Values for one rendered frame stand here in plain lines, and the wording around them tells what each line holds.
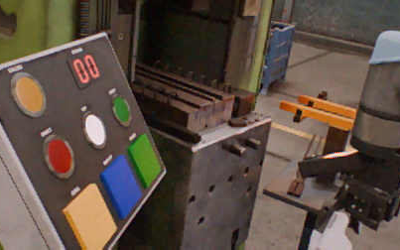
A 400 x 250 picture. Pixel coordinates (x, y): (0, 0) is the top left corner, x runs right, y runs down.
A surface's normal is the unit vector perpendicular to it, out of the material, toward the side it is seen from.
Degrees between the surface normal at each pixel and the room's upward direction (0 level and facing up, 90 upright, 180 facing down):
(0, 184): 90
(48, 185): 60
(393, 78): 90
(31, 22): 89
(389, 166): 90
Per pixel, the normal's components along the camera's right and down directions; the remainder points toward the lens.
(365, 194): -0.73, 0.15
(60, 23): 0.77, 0.33
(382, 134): -0.31, 0.30
